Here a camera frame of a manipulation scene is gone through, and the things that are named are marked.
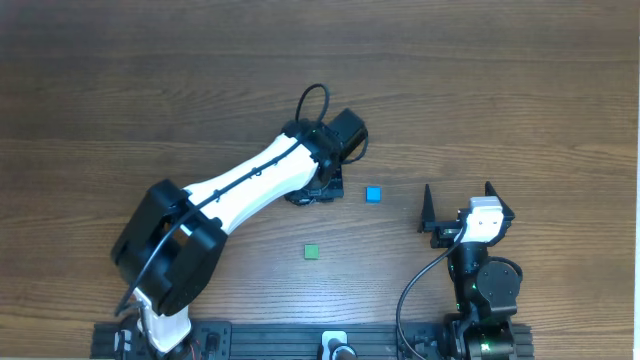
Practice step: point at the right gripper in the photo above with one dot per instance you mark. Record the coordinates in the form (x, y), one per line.
(445, 235)

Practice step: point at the blue cube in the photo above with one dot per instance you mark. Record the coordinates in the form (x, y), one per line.
(373, 194)

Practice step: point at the green cube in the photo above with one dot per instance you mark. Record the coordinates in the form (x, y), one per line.
(311, 251)

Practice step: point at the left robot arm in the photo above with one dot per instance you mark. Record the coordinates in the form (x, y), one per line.
(260, 180)

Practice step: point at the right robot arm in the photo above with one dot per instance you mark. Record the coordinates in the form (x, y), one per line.
(482, 285)

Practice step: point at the mounting rail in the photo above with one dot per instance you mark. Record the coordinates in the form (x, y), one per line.
(280, 341)

